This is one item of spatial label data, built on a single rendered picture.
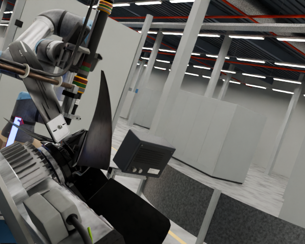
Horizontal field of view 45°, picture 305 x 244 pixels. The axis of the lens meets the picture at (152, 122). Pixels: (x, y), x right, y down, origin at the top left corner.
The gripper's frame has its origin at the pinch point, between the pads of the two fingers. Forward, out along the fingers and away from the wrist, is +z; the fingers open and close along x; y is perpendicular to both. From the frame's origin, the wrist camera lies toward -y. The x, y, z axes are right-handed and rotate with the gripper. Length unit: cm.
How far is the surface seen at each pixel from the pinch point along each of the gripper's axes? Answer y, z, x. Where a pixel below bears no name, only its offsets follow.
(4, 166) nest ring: 34.5, 13.8, 21.3
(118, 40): -38, -182, -128
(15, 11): -25, -181, -35
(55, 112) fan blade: 20.1, 2.3, 7.2
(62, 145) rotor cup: 28.4, 6.2, 3.9
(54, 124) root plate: 23.2, 4.0, 7.2
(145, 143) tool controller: 27, -32, -61
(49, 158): 31.5, 10.0, 8.7
